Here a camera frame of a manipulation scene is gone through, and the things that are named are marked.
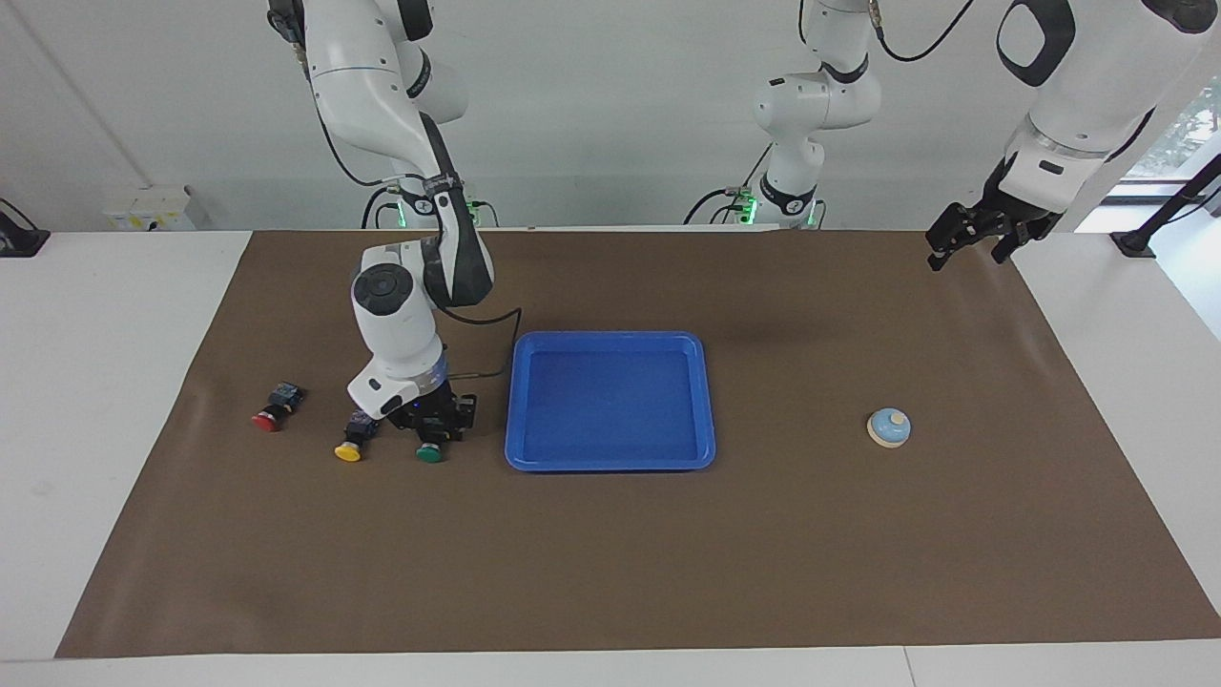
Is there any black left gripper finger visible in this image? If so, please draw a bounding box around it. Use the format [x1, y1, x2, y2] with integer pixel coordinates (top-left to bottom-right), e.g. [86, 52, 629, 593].
[992, 224, 1036, 265]
[927, 202, 988, 273]

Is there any yellow push button switch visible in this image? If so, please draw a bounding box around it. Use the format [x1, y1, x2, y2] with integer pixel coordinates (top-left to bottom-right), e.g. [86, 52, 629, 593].
[334, 410, 380, 464]

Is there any red push button switch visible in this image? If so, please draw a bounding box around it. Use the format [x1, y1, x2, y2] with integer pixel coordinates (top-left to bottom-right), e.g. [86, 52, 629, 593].
[252, 382, 306, 433]

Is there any blue plastic tray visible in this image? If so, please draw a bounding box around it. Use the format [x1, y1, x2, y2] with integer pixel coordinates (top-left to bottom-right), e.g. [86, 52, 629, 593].
[504, 330, 717, 473]

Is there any light blue desk bell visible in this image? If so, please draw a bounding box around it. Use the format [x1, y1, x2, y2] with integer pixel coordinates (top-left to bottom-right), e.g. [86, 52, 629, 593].
[866, 405, 912, 448]

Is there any black angled stand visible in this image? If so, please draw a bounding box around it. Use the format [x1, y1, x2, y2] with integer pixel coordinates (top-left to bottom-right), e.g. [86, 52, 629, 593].
[1109, 153, 1221, 260]

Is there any brown table mat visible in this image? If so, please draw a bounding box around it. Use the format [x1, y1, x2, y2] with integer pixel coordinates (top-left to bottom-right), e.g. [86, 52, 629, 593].
[54, 229, 1221, 659]

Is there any white power strip box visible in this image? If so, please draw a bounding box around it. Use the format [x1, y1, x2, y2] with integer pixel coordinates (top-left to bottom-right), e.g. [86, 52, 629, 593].
[103, 186, 213, 232]

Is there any black table clamp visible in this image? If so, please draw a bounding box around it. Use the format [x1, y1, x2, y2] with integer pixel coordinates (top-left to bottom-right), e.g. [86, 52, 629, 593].
[0, 198, 51, 259]

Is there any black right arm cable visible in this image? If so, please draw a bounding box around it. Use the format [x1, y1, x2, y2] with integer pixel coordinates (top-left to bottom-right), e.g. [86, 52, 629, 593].
[441, 303, 524, 381]

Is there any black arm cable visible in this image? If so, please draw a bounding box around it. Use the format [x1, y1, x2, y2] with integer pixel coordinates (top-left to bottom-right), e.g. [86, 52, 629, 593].
[441, 303, 524, 381]
[866, 0, 976, 63]

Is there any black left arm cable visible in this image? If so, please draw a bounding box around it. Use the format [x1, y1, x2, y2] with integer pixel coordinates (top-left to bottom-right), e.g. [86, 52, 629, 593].
[866, 0, 976, 63]

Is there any black right base cable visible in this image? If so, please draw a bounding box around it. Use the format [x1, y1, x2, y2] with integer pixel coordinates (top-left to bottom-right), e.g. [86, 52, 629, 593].
[361, 184, 402, 230]

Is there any black base cable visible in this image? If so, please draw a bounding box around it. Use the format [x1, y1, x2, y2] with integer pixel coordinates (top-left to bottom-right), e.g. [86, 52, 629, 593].
[683, 143, 776, 227]
[361, 184, 402, 230]

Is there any black left base cable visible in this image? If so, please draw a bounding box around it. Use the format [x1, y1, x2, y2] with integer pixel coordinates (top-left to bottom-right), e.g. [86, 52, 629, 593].
[683, 143, 776, 227]

